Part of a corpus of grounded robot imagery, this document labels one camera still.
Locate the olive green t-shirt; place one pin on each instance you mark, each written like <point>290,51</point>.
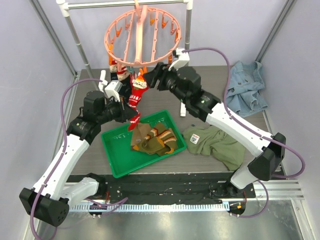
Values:
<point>209,140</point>

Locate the pink round clip hanger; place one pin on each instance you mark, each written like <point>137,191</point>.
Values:
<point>142,37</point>

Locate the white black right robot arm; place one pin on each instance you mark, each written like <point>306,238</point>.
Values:
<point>266,148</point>

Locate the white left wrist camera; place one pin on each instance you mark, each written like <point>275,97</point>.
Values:
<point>112,90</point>

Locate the navy blue sock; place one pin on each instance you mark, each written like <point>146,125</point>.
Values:
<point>126,88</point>

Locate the red christmas sock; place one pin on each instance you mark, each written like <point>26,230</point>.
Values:
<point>118,71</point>
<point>138,87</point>

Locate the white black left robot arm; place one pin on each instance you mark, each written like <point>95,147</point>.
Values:
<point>48,200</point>

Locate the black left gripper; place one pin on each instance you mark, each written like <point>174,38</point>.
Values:
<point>126,112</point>

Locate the green plastic tray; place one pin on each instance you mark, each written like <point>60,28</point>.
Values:
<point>117,143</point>

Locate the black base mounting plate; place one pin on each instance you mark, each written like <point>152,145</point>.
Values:
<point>171,189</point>

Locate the light blue denim shirt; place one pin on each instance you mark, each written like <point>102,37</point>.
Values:
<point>243,91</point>

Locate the white metal clothes rack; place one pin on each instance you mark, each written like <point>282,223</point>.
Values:
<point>75,37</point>

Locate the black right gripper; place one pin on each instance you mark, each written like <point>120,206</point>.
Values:
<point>161,78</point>

